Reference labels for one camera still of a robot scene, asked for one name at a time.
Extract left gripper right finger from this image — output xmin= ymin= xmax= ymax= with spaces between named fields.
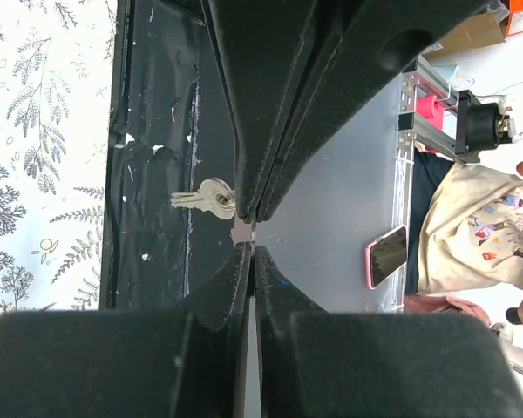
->
xmin=255 ymin=247 xmax=523 ymax=417

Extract silver keys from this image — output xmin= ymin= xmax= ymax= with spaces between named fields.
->
xmin=170 ymin=178 xmax=236 ymax=220

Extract cardboard box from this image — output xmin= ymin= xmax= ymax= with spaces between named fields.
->
xmin=422 ymin=12 xmax=507 ymax=58

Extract aluminium frame with motor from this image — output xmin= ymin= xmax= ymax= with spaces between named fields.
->
xmin=391 ymin=58 xmax=523 ymax=313

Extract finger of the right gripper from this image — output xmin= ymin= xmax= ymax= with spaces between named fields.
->
xmin=256 ymin=0 xmax=485 ymax=221
xmin=200 ymin=0 xmax=354 ymax=221

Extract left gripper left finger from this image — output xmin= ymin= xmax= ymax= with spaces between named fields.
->
xmin=0 ymin=243 xmax=251 ymax=417

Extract person in beige sweatshirt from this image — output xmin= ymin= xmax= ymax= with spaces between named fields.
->
xmin=405 ymin=150 xmax=523 ymax=326

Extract pink smartphone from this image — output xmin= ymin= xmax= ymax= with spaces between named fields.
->
xmin=364 ymin=225 xmax=408 ymax=289

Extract floral table mat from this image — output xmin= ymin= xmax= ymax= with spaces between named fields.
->
xmin=0 ymin=1 xmax=117 ymax=314

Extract orange box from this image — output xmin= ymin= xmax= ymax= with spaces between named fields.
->
xmin=506 ymin=0 xmax=523 ymax=37

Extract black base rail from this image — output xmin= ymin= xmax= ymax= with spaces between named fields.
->
xmin=99 ymin=1 xmax=249 ymax=309

